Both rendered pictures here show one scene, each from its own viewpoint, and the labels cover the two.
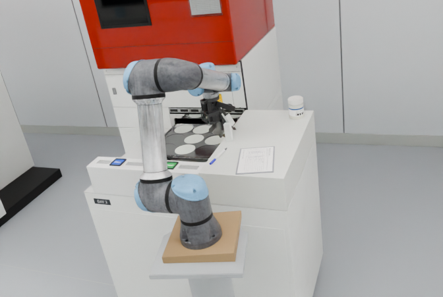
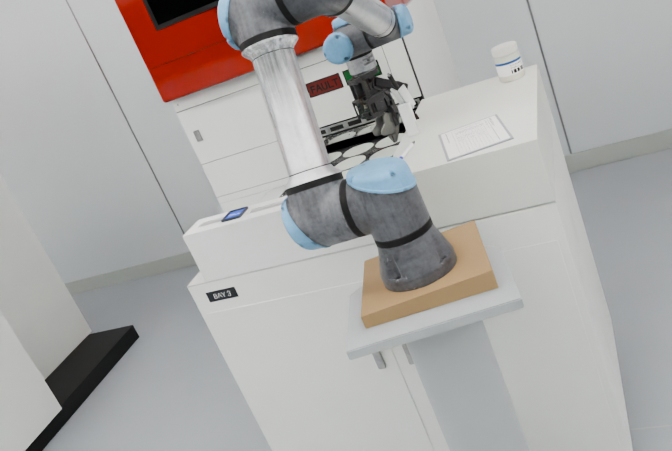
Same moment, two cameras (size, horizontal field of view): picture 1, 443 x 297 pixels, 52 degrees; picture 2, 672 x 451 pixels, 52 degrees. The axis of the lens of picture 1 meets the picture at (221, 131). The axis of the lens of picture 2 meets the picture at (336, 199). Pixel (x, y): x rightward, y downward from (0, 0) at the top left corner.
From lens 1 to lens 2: 0.49 m
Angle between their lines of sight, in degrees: 7
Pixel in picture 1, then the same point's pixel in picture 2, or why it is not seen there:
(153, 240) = (326, 339)
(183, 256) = (400, 303)
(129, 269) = (293, 411)
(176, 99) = not seen: hidden behind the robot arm
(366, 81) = (586, 59)
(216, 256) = (462, 286)
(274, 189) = (524, 167)
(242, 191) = (466, 189)
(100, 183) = (212, 260)
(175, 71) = not seen: outside the picture
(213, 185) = not seen: hidden behind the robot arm
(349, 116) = (573, 124)
